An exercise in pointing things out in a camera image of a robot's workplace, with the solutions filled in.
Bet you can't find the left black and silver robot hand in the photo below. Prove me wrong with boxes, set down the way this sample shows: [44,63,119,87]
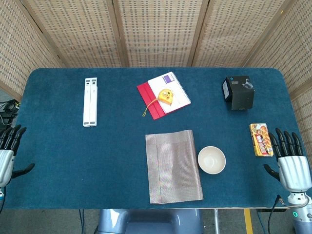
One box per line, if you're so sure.
[0,124,36,188]

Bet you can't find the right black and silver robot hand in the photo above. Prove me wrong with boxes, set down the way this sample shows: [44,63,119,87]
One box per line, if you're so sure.
[263,127,311,192]

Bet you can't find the white bowl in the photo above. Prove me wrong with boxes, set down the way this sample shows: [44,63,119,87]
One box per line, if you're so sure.
[197,146,226,175]

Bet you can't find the grey woven placemat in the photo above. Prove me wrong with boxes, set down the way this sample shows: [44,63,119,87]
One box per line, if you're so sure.
[145,129,204,205]

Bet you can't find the orange snack box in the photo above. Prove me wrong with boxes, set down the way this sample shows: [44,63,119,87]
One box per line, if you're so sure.
[249,123,274,157]

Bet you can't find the black cardboard box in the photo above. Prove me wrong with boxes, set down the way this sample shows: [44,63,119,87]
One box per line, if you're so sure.
[221,76,256,111]

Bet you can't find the blue table cloth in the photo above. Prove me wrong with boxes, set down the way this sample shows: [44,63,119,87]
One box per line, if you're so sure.
[3,67,306,210]

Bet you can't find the metal table leg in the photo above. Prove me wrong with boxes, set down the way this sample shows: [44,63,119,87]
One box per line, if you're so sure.
[213,209,220,234]

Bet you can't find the white folding laptop stand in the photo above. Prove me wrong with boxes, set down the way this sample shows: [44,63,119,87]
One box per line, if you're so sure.
[82,77,98,128]

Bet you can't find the white spiral notebook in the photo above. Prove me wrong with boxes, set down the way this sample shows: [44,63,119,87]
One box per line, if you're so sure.
[147,71,192,115]

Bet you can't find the yellow tape measure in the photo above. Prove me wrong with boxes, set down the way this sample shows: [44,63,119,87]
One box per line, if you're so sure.
[142,88,175,117]

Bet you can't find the blue-grey robot torso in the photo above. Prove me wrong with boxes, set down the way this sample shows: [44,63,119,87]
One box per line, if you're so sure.
[97,208,204,234]

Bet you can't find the red folder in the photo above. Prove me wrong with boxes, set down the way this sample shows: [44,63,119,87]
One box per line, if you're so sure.
[136,82,172,120]

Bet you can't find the bamboo folding screen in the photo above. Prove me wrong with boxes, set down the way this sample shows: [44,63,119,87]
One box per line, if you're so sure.
[0,0,312,159]

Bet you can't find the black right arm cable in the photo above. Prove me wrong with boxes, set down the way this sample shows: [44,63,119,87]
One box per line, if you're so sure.
[267,194,286,234]

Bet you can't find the bundle of floor cables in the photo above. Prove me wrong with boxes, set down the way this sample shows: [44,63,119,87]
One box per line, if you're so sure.
[0,98,20,129]

